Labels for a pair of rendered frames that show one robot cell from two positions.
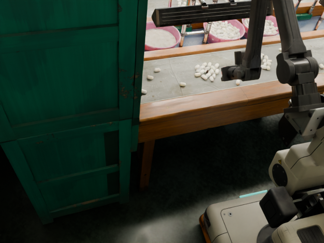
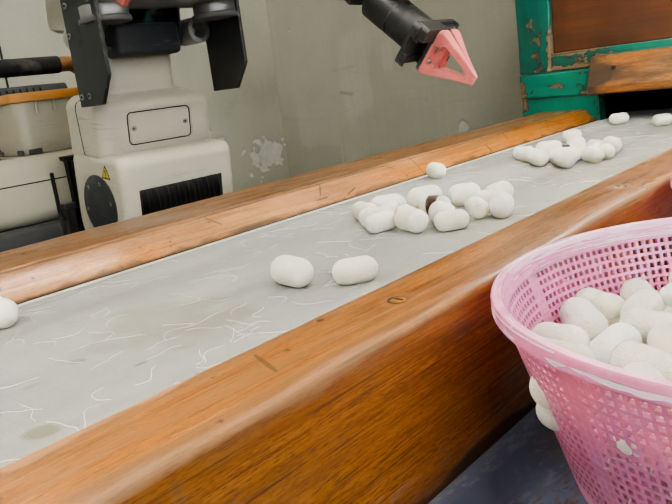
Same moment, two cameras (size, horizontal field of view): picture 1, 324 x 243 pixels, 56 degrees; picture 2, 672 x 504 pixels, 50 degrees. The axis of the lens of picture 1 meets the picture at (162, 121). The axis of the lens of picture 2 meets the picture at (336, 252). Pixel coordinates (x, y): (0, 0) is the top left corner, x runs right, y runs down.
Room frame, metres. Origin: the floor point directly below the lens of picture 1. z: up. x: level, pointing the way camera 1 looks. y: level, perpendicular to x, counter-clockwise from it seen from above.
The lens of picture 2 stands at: (2.06, -0.84, 0.88)
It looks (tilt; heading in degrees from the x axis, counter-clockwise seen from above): 13 degrees down; 158
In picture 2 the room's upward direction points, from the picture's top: 7 degrees counter-clockwise
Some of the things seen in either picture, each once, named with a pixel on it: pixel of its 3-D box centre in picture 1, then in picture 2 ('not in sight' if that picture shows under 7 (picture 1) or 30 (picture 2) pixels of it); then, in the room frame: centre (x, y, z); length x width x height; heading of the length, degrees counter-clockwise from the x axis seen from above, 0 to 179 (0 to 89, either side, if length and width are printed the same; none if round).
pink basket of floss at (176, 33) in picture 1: (157, 40); not in sight; (1.55, 0.11, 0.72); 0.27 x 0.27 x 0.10
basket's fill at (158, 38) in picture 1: (157, 42); not in sight; (1.55, 0.11, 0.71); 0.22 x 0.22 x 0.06
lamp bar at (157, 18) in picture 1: (215, 10); not in sight; (1.37, -0.17, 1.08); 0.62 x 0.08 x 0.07; 116
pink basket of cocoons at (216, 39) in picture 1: (222, 33); not in sight; (1.74, -0.29, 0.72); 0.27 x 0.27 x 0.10
